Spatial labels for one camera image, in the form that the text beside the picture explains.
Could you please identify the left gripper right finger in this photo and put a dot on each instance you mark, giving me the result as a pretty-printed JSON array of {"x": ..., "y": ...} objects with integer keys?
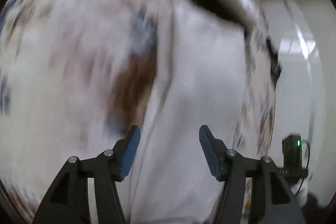
[{"x": 272, "y": 200}]

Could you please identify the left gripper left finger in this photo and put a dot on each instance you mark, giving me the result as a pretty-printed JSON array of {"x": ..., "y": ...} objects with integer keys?
[{"x": 67, "y": 199}]

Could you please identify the white knit sweater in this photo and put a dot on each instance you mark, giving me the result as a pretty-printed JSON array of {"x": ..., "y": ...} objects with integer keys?
[{"x": 201, "y": 78}]

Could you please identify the floral bed quilt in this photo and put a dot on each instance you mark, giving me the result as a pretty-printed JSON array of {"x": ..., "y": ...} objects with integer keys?
[{"x": 77, "y": 74}]

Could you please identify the black folded garment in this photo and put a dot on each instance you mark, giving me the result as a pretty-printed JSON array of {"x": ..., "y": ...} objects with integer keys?
[{"x": 210, "y": 1}]

